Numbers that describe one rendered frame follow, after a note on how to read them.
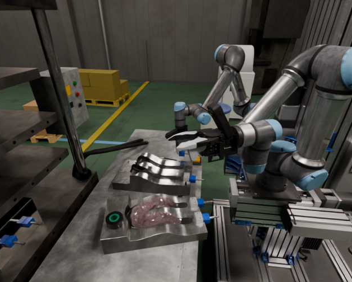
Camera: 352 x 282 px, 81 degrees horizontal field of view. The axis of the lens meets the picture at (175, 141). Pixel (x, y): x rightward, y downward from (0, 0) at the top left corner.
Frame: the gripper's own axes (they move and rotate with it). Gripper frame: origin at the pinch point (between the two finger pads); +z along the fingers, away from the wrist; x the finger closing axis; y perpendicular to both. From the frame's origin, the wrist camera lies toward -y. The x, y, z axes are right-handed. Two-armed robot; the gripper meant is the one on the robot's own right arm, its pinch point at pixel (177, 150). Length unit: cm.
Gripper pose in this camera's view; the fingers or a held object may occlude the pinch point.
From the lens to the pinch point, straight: 149.0
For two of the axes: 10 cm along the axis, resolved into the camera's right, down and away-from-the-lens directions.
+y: 9.9, 0.4, -1.4
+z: 0.3, 9.0, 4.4
